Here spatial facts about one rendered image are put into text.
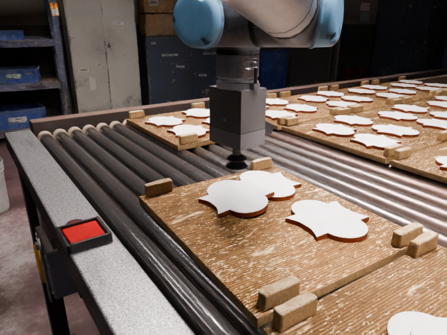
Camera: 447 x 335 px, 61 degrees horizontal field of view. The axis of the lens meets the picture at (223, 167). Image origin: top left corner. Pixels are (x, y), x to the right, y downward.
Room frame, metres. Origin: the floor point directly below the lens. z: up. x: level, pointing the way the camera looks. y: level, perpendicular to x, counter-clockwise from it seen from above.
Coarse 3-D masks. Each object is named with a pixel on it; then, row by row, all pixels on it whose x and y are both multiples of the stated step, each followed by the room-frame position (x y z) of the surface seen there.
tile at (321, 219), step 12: (300, 204) 0.65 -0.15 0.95; (312, 204) 0.65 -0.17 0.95; (324, 204) 0.65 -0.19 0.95; (336, 204) 0.65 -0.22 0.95; (300, 216) 0.60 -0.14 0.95; (312, 216) 0.60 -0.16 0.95; (324, 216) 0.60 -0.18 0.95; (336, 216) 0.60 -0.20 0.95; (348, 216) 0.60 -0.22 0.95; (360, 216) 0.60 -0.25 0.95; (312, 228) 0.56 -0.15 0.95; (324, 228) 0.56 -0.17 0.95; (336, 228) 0.56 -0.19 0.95; (348, 228) 0.56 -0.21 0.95; (360, 228) 0.56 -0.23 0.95; (336, 240) 0.54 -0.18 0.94; (348, 240) 0.53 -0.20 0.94; (360, 240) 0.53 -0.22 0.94
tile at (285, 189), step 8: (240, 176) 0.79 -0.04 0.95; (248, 176) 0.79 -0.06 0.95; (256, 176) 0.79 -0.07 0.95; (264, 176) 0.79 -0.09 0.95; (272, 176) 0.79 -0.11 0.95; (280, 176) 0.79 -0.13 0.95; (256, 184) 0.75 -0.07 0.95; (264, 184) 0.75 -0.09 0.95; (272, 184) 0.75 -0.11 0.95; (280, 184) 0.75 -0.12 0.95; (288, 184) 0.75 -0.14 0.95; (296, 184) 0.75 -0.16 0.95; (280, 192) 0.71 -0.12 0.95; (288, 192) 0.71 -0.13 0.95; (272, 200) 0.69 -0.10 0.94; (280, 200) 0.69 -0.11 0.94
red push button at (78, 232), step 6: (90, 222) 0.61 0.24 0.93; (96, 222) 0.61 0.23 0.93; (72, 228) 0.59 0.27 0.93; (78, 228) 0.59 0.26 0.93; (84, 228) 0.59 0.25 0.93; (90, 228) 0.59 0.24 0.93; (96, 228) 0.59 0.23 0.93; (66, 234) 0.57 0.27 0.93; (72, 234) 0.57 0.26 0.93; (78, 234) 0.57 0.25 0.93; (84, 234) 0.57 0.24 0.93; (90, 234) 0.57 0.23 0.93; (96, 234) 0.57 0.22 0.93; (72, 240) 0.55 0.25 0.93; (78, 240) 0.55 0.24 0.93
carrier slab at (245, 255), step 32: (192, 192) 0.73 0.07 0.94; (320, 192) 0.73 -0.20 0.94; (160, 224) 0.61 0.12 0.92; (192, 224) 0.59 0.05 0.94; (224, 224) 0.59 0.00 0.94; (256, 224) 0.59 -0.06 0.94; (288, 224) 0.59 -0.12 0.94; (384, 224) 0.59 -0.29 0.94; (192, 256) 0.51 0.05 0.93; (224, 256) 0.49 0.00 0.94; (256, 256) 0.49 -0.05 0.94; (288, 256) 0.49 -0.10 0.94; (320, 256) 0.49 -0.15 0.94; (352, 256) 0.49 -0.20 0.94; (384, 256) 0.49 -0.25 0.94; (224, 288) 0.43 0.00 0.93; (256, 288) 0.42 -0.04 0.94; (320, 288) 0.42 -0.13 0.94; (256, 320) 0.36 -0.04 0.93
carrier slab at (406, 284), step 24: (408, 264) 0.47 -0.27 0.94; (432, 264) 0.47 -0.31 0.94; (360, 288) 0.42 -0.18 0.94; (384, 288) 0.42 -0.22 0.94; (408, 288) 0.42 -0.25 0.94; (432, 288) 0.42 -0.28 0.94; (336, 312) 0.37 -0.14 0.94; (360, 312) 0.37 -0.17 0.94; (384, 312) 0.37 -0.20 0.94; (432, 312) 0.37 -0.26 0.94
